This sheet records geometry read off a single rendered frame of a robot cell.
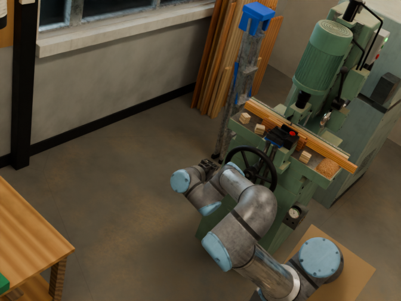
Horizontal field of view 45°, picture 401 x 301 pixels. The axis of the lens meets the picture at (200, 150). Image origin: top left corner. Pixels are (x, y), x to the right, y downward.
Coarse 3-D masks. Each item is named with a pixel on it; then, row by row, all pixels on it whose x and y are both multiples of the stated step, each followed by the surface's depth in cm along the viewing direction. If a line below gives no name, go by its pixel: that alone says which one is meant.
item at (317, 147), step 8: (248, 104) 262; (256, 112) 261; (264, 112) 259; (280, 120) 257; (312, 144) 249; (320, 152) 248; (328, 152) 246; (336, 160) 245; (344, 160) 243; (344, 168) 244; (352, 168) 242
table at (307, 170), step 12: (252, 120) 257; (240, 132) 253; (252, 132) 249; (264, 132) 251; (312, 156) 245; (324, 156) 248; (276, 168) 237; (300, 168) 241; (312, 168) 237; (312, 180) 239; (324, 180) 235
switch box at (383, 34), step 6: (384, 30) 242; (372, 36) 239; (378, 36) 237; (384, 36) 236; (378, 42) 238; (384, 42) 244; (366, 48) 243; (372, 48) 241; (378, 48) 240; (372, 54) 242; (366, 60) 245; (372, 60) 244
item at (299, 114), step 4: (308, 104) 251; (292, 108) 243; (296, 108) 244; (304, 108) 246; (308, 108) 248; (288, 112) 245; (292, 112) 244; (296, 112) 243; (300, 112) 242; (304, 112) 247; (296, 116) 244; (300, 116) 244; (304, 116) 252; (292, 120) 246; (296, 120) 245; (300, 120) 249
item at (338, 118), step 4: (344, 108) 255; (336, 112) 252; (340, 112) 251; (344, 112) 252; (348, 112) 254; (332, 116) 254; (336, 116) 253; (340, 116) 252; (344, 116) 251; (332, 120) 255; (336, 120) 254; (340, 120) 253; (344, 120) 256; (328, 124) 258; (332, 124) 256; (336, 124) 255; (340, 124) 254; (332, 128) 257; (336, 128) 256; (340, 128) 260; (336, 132) 257
